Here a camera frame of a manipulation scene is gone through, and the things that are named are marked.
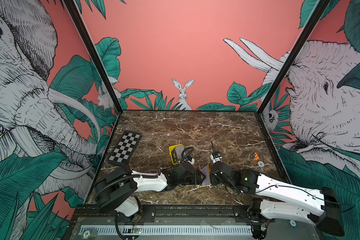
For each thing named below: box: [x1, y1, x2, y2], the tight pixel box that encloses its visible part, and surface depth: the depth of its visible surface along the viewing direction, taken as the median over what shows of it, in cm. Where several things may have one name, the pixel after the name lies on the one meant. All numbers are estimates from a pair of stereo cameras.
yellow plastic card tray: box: [168, 144, 185, 166], surface depth 97 cm
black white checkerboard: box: [105, 131, 142, 165], surface depth 96 cm
